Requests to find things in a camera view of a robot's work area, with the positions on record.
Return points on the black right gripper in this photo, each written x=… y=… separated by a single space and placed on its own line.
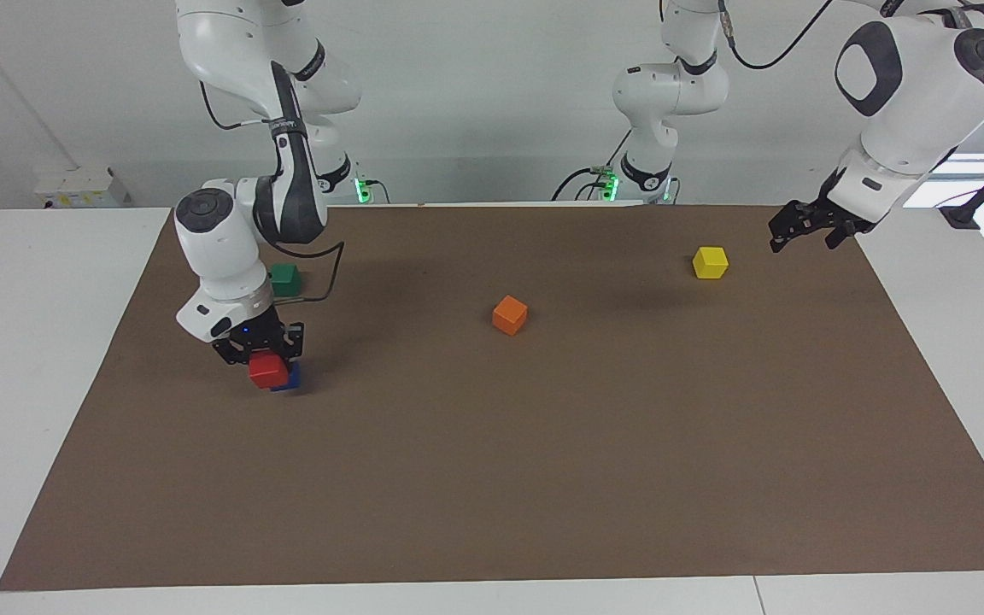
x=257 y=335

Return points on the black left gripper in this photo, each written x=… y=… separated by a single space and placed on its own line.
x=842 y=209

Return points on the red wooden block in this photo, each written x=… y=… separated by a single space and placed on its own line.
x=268 y=372

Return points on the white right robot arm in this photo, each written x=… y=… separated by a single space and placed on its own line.
x=219 y=239

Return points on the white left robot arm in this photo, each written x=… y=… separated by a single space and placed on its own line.
x=910 y=94

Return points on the blue wooden block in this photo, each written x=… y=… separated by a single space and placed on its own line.
x=291 y=380

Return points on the green wooden block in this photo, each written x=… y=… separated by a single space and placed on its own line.
x=285 y=280

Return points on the yellow wooden block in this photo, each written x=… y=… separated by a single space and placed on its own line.
x=711 y=263

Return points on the orange wooden block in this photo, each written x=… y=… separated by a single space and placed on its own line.
x=509 y=316

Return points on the brown table mat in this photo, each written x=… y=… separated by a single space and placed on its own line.
x=543 y=453

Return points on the white wall socket box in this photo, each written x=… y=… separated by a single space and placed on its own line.
x=82 y=188

